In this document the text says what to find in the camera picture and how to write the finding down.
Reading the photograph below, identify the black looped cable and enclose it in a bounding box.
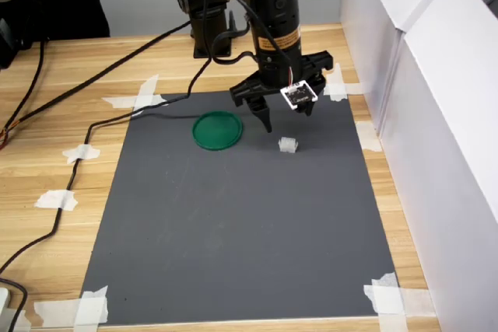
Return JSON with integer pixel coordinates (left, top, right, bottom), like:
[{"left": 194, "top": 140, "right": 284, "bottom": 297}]
[{"left": 0, "top": 278, "right": 30, "bottom": 332}]

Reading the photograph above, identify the round green lid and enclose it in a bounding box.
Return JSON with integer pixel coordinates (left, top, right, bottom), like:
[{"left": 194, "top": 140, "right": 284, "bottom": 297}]
[{"left": 191, "top": 110, "right": 244, "bottom": 152}]

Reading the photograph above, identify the short white partition panel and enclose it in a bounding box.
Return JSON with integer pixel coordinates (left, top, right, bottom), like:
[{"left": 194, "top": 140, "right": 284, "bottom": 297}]
[{"left": 338, "top": 0, "right": 457, "bottom": 141}]

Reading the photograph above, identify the black cable with coloured wires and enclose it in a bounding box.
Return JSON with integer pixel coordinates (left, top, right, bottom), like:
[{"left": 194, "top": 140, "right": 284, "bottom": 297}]
[{"left": 0, "top": 39, "right": 47, "bottom": 151}]

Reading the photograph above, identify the white tape piece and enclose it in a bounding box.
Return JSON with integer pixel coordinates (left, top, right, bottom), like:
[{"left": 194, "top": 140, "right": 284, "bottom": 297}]
[
  {"left": 322, "top": 62, "right": 365, "bottom": 102},
  {"left": 355, "top": 121, "right": 384, "bottom": 153},
  {"left": 102, "top": 74, "right": 170, "bottom": 117},
  {"left": 62, "top": 144, "right": 101, "bottom": 165},
  {"left": 34, "top": 189, "right": 79, "bottom": 212},
  {"left": 363, "top": 271, "right": 437, "bottom": 332},
  {"left": 33, "top": 285, "right": 110, "bottom": 327},
  {"left": 0, "top": 307, "right": 33, "bottom": 332}
]

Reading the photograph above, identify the long white partition panel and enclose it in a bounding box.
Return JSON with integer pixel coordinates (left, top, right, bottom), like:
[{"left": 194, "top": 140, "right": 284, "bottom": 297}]
[{"left": 377, "top": 0, "right": 498, "bottom": 332}]

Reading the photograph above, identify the thin black camera cable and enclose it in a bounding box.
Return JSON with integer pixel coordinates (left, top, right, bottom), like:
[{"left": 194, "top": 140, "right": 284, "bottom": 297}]
[{"left": 0, "top": 0, "right": 297, "bottom": 275}]

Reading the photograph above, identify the small white plastic terminal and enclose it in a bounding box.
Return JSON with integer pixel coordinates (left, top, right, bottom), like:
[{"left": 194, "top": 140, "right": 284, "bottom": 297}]
[{"left": 278, "top": 135, "right": 300, "bottom": 155}]

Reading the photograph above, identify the thick black cable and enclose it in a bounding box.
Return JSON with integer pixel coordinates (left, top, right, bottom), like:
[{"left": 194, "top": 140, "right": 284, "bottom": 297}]
[{"left": 15, "top": 20, "right": 192, "bottom": 123}]

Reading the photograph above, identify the small white camera box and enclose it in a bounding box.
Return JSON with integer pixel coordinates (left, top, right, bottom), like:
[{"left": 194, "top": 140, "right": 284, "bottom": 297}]
[{"left": 279, "top": 79, "right": 319, "bottom": 110}]

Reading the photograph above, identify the dark grey mat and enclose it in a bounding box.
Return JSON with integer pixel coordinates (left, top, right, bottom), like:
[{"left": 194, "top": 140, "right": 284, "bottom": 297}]
[{"left": 79, "top": 89, "right": 400, "bottom": 327}]

